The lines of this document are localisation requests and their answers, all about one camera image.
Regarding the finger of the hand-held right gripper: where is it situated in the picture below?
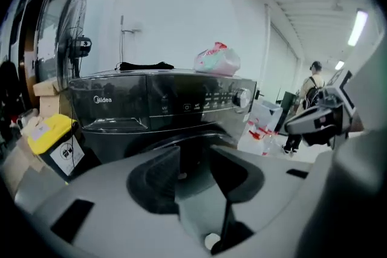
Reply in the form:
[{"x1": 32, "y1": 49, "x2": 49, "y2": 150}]
[
  {"x1": 284, "y1": 104, "x2": 334, "y2": 134},
  {"x1": 302, "y1": 129, "x2": 334, "y2": 148}
]

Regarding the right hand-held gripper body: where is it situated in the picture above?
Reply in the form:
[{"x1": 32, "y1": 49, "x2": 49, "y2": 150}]
[{"x1": 314, "y1": 68, "x2": 366, "y2": 146}]

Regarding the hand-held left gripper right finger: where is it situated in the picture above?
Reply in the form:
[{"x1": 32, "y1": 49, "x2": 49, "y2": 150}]
[{"x1": 209, "y1": 144, "x2": 265, "y2": 255}]

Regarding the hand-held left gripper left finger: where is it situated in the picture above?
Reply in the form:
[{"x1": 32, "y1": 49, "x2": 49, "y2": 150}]
[{"x1": 126, "y1": 144, "x2": 181, "y2": 216}]

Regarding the dark grey washing machine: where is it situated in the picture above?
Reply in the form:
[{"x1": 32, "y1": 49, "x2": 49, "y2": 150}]
[{"x1": 68, "y1": 68, "x2": 258, "y2": 166}]

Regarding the black framed glass door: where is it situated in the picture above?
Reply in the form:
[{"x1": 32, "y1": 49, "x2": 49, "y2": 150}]
[{"x1": 8, "y1": 0, "x2": 122, "y2": 100}]

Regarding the white plastic container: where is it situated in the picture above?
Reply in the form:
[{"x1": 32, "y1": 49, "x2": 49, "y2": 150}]
[{"x1": 249, "y1": 98, "x2": 284, "y2": 134}]

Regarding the clear plastic bottle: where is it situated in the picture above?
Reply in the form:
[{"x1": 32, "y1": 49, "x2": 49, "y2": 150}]
[{"x1": 260, "y1": 133, "x2": 275, "y2": 156}]

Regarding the long ceiling light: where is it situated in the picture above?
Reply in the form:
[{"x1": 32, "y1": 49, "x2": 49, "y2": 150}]
[{"x1": 346, "y1": 10, "x2": 369, "y2": 47}]

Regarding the pink and white plastic bag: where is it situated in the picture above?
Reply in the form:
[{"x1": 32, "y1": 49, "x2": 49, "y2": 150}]
[{"x1": 193, "y1": 41, "x2": 242, "y2": 76}]

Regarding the black bin with yellow lid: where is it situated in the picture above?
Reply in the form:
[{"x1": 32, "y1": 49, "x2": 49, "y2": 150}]
[{"x1": 26, "y1": 113, "x2": 101, "y2": 185}]

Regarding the black cloth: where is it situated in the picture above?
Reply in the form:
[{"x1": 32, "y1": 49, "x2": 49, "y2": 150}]
[{"x1": 115, "y1": 61, "x2": 175, "y2": 72}]

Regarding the cardboard box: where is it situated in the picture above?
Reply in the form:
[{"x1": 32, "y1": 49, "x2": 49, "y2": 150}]
[{"x1": 32, "y1": 77, "x2": 71, "y2": 118}]

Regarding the black standing fan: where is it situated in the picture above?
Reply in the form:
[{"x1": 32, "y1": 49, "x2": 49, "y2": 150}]
[{"x1": 56, "y1": 0, "x2": 93, "y2": 80}]

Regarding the dark hanging clothing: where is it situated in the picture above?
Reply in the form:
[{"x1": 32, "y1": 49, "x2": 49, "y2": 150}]
[{"x1": 0, "y1": 59, "x2": 22, "y2": 144}]

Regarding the white wall pipe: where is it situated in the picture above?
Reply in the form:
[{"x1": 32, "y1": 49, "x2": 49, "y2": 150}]
[{"x1": 264, "y1": 4, "x2": 272, "y2": 92}]

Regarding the grey wall bracket rod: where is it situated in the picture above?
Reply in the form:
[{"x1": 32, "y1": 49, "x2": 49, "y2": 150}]
[{"x1": 119, "y1": 15, "x2": 142, "y2": 63}]

